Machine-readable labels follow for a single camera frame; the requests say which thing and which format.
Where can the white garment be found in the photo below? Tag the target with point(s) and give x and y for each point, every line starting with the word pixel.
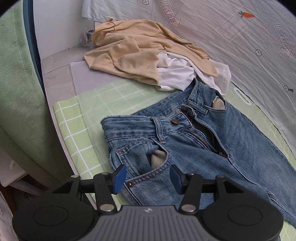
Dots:
pixel 175 74

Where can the green curtain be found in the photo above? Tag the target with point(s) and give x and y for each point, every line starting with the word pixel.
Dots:
pixel 20 92

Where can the blue denim jeans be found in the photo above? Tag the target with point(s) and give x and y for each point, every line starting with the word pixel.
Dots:
pixel 219 143

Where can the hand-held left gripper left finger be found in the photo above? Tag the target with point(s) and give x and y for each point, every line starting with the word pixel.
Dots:
pixel 120 179

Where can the crumpled clear plastic bag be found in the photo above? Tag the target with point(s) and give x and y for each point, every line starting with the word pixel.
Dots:
pixel 87 38

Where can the green checked mat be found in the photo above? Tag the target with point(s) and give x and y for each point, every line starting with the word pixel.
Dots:
pixel 76 139

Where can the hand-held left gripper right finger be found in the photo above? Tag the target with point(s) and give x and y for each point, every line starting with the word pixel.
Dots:
pixel 176 179

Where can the beige garment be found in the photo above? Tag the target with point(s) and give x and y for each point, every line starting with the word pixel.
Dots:
pixel 129 53

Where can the carrot printed grey sheet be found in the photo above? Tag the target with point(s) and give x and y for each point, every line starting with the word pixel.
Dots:
pixel 219 34

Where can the white furniture piece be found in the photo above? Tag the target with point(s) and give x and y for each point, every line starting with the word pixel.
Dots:
pixel 9 169

